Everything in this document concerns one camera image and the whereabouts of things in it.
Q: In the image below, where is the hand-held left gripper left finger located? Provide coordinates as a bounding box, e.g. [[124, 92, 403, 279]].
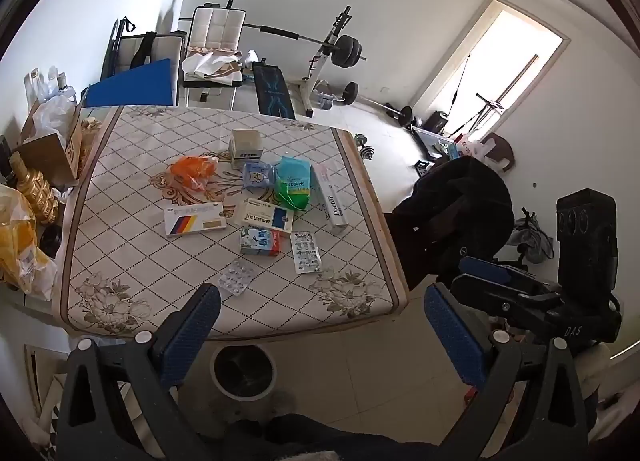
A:
[[56, 283, 223, 461]]

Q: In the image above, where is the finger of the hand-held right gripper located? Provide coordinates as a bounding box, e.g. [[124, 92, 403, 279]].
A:
[[450, 273, 563, 328], [459, 256, 547, 293]]

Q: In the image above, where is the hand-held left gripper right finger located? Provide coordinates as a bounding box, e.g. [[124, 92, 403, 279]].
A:
[[424, 283, 589, 461]]

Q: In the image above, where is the grey round trash bin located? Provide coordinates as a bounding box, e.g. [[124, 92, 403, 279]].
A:
[[210, 344, 278, 418]]

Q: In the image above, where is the small silver blister pack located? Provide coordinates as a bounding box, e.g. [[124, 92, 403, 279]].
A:
[[217, 261, 256, 297]]

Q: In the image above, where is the blue and white milk carton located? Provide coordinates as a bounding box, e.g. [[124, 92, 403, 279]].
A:
[[239, 226, 283, 258]]

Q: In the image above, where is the striped white medicine box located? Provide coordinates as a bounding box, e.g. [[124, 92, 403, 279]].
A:
[[164, 202, 228, 239]]

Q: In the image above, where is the large silver blister pack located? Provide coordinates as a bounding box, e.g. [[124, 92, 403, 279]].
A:
[[290, 231, 323, 275]]

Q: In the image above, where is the white and blue medicine box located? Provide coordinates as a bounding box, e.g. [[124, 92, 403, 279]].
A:
[[235, 198, 295, 234]]

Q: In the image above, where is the long white toothpaste box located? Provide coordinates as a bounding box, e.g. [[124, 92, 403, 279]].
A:
[[311, 163, 349, 233]]

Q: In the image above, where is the blue tissue packet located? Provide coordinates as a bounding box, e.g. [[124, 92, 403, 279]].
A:
[[242, 162, 277, 197]]

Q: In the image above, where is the black jacket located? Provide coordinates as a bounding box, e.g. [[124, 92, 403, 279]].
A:
[[389, 156, 516, 294]]

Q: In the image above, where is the wooden table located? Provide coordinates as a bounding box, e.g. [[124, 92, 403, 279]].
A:
[[52, 104, 411, 343]]

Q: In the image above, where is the brown wooden chair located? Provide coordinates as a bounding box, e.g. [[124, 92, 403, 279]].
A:
[[481, 133, 517, 173]]

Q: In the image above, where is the person's left leg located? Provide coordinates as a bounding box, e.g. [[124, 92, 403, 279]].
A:
[[234, 415, 353, 461]]

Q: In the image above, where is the black tripod stand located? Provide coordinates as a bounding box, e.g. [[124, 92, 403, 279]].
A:
[[444, 53, 507, 140]]

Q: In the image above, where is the orange plastic bag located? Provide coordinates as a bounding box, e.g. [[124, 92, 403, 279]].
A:
[[167, 155, 220, 192]]

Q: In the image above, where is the black dumbbell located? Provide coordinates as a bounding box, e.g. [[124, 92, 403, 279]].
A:
[[353, 133, 377, 161]]

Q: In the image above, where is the green and blue rice bag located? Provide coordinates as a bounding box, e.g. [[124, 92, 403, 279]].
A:
[[275, 156, 313, 212]]

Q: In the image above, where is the small floor barbell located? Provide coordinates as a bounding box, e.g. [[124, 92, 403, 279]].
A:
[[343, 81, 427, 130]]

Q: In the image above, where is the yellow plastic bag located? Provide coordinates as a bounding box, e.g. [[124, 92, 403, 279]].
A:
[[0, 185, 59, 303]]

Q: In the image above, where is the white square carton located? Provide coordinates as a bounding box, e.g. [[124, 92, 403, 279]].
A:
[[229, 128, 265, 169]]

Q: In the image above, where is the gold bottle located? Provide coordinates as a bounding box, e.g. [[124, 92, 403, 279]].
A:
[[9, 151, 60, 226]]

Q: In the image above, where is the brown cardboard box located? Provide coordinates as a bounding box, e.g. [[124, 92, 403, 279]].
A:
[[12, 101, 85, 188]]

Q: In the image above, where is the blue board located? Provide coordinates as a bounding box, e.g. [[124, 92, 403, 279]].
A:
[[81, 58, 174, 109]]

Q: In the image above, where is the white barbell rack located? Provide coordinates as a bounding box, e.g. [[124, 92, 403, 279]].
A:
[[294, 5, 353, 118]]

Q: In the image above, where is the black weight bench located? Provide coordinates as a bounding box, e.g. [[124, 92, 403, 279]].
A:
[[251, 61, 297, 120]]

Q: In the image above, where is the white plastic bag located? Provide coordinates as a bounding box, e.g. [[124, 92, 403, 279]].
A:
[[34, 94, 77, 136]]

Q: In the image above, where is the beige cloth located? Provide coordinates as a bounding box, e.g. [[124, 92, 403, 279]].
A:
[[181, 47, 246, 80]]

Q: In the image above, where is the white padded chair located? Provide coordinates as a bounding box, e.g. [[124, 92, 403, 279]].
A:
[[179, 6, 249, 111]]

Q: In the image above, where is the white door frame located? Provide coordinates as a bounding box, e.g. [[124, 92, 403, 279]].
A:
[[410, 0, 572, 144]]

